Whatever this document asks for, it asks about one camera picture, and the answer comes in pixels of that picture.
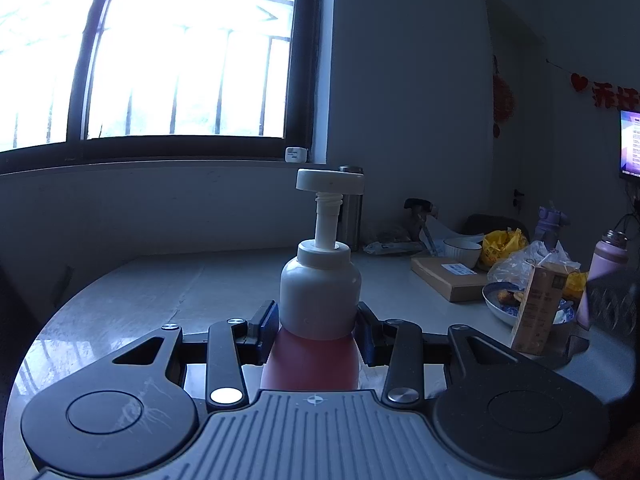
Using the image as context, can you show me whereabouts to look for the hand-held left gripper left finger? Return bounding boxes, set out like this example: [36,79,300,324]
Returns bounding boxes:
[112,300,279,407]

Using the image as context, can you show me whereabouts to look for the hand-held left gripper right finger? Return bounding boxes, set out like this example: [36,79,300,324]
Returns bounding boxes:
[356,301,523,407]

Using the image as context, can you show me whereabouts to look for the white pink pump bottle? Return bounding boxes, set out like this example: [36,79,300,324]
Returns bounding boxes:
[260,167,366,391]

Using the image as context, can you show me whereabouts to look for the pink insulated bottle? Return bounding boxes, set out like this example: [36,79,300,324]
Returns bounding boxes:
[576,230,630,331]

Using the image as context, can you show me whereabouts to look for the tan carton box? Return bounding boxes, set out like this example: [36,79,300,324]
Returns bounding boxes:
[510,261,572,356]

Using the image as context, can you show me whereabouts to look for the clear plastic packet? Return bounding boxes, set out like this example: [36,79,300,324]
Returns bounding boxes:
[362,237,427,257]

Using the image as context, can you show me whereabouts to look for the flat cardboard box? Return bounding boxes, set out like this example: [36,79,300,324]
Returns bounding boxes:
[411,256,492,304]

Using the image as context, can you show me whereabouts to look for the clear plastic bag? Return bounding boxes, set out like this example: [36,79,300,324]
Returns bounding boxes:
[487,240,583,287]

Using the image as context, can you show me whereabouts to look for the purple water bottle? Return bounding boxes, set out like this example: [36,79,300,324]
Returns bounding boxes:
[532,202,572,244]

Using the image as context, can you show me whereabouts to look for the fried food pieces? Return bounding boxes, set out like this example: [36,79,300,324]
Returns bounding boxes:
[492,287,527,307]

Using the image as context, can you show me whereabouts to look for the blue patterned bowl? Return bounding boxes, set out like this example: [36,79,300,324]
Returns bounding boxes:
[482,281,576,329]

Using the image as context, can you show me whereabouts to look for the stainless steel thermos flask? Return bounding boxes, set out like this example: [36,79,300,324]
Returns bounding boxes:
[336,165,365,252]

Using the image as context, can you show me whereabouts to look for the yellow plastic bag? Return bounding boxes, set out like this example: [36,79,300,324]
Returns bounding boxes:
[480,228,530,272]

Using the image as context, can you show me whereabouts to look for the white ribbed bowl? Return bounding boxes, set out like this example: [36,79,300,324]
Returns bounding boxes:
[442,237,484,271]

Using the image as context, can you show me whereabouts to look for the black trigger spray bottle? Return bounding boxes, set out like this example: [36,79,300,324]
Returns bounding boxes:
[404,198,439,249]

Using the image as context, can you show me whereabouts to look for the dark chair back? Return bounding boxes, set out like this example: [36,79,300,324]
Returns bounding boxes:
[462,214,523,241]

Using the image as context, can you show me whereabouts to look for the lit display screen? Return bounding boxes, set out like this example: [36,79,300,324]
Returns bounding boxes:
[619,109,640,182]

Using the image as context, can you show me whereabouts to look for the red heart letter banner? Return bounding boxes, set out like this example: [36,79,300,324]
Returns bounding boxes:
[570,72,640,111]

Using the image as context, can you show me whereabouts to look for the dark framed barred window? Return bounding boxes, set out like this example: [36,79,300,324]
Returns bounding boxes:
[0,0,328,167]

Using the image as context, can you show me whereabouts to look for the red hanging wall ornament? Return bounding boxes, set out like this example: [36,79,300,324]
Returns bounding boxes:
[491,55,516,139]

